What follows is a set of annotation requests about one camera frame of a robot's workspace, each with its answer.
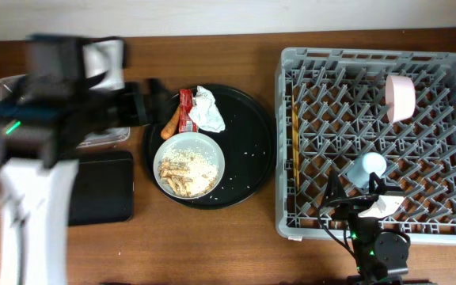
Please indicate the light blue plastic cup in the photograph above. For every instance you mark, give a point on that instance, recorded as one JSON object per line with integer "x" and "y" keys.
{"x": 364, "y": 166}

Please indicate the clear plastic bin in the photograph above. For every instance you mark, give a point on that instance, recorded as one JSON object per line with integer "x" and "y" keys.
{"x": 108, "y": 137}

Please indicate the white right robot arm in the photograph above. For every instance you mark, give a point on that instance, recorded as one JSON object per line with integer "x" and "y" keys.
{"x": 380, "y": 254}

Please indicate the black rectangular bin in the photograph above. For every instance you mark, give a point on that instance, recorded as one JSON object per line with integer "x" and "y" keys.
{"x": 103, "y": 190}

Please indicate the pink bowl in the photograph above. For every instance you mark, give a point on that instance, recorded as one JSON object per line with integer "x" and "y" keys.
{"x": 400, "y": 97}

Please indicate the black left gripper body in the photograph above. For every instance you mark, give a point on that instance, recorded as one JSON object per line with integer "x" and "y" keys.
{"x": 101, "y": 110}

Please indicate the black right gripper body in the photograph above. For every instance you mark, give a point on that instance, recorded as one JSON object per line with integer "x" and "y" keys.
{"x": 357, "y": 226}

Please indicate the white napkin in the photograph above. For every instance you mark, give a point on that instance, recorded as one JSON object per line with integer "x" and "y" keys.
{"x": 204, "y": 112}

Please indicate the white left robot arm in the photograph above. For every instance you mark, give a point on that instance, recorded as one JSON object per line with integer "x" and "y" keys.
{"x": 38, "y": 168}

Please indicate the red snack wrapper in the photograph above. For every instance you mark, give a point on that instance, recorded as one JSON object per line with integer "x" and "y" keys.
{"x": 186, "y": 103}

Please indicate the grey plate with food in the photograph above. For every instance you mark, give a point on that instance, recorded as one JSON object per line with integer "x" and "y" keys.
{"x": 188, "y": 165}

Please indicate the round black tray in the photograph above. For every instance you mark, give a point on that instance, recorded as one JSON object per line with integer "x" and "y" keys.
{"x": 248, "y": 145}

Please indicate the orange carrot piece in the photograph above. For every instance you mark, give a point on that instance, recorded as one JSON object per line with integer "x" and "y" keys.
{"x": 170, "y": 128}

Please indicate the grey dishwasher rack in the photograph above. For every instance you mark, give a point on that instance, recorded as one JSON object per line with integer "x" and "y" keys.
{"x": 340, "y": 98}

